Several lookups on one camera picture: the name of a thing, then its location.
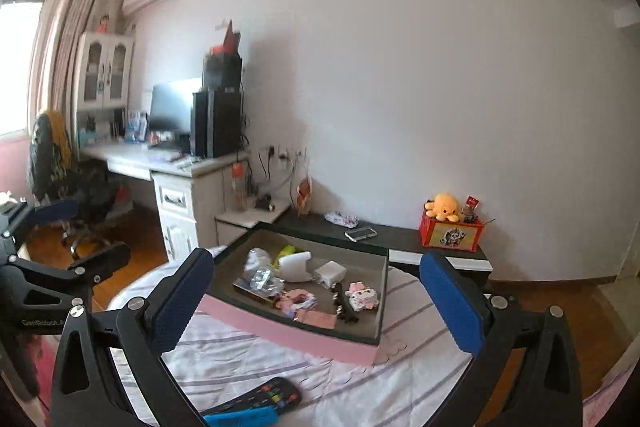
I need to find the white wall power outlet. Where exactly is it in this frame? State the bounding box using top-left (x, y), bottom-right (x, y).
top-left (273, 146), bottom-right (307, 170)

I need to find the white desk with drawers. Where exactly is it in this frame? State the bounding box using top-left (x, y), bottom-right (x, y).
top-left (80, 142), bottom-right (248, 260)

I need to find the low black white bench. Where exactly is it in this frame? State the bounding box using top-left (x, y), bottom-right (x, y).
top-left (276, 209), bottom-right (494, 287)

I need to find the smartphone on bench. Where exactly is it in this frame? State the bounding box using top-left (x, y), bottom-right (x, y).
top-left (344, 227), bottom-right (378, 243)

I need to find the black remote control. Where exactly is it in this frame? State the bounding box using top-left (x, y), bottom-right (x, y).
top-left (202, 377), bottom-right (303, 416)

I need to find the black computer monitor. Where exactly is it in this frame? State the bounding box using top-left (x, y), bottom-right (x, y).
top-left (149, 77), bottom-right (202, 133)

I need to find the black box on tower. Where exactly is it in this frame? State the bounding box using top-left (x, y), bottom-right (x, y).
top-left (202, 53), bottom-right (243, 90)

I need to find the pink white brick toy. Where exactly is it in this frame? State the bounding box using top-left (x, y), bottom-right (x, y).
top-left (345, 282), bottom-right (380, 313)

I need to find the white plush toy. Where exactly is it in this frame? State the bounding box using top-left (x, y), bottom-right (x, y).
top-left (243, 247), bottom-right (271, 281)

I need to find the blue highlighter marker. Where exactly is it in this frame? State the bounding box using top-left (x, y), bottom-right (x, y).
top-left (203, 407), bottom-right (279, 427)

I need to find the yellow highlighter marker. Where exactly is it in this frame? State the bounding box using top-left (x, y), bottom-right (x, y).
top-left (272, 245), bottom-right (297, 269)

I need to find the white power adapter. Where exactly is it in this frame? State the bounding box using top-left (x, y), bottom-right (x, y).
top-left (314, 260), bottom-right (347, 289)

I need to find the yellow octopus plush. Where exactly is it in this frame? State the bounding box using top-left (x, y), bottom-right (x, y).
top-left (424, 193), bottom-right (460, 223)

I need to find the anatomical torso figurine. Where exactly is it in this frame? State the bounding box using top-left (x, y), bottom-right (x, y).
top-left (295, 176), bottom-right (312, 217)

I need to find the striped white tablecloth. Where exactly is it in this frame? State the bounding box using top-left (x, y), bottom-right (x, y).
top-left (106, 246), bottom-right (476, 427)

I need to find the beige striped curtain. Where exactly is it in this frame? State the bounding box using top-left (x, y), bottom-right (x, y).
top-left (29, 0), bottom-right (137, 128)

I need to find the black computer tower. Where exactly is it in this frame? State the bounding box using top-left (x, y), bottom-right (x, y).
top-left (190, 89), bottom-right (242, 158)

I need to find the orange cap bottle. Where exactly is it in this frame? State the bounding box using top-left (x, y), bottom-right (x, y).
top-left (231, 161), bottom-right (247, 211)

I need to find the small white side table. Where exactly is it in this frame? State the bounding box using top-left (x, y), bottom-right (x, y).
top-left (215, 199), bottom-right (290, 246)

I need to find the red triangular item on box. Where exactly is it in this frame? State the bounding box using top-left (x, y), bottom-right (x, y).
top-left (209, 20), bottom-right (241, 54)

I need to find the black hair clip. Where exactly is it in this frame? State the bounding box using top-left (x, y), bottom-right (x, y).
top-left (331, 282), bottom-right (359, 324)

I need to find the pink bedding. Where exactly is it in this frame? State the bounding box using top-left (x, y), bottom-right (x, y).
top-left (582, 362), bottom-right (637, 427)

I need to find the pink and green tray box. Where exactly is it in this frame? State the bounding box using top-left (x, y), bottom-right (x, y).
top-left (200, 223), bottom-right (390, 366)

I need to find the black office chair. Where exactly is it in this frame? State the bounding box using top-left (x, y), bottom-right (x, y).
top-left (28, 110), bottom-right (134, 260)

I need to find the red cartoon storage box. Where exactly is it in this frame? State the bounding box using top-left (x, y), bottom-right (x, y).
top-left (419, 215), bottom-right (485, 251)

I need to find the white glass-door cabinet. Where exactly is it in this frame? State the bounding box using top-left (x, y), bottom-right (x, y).
top-left (74, 32), bottom-right (134, 110)

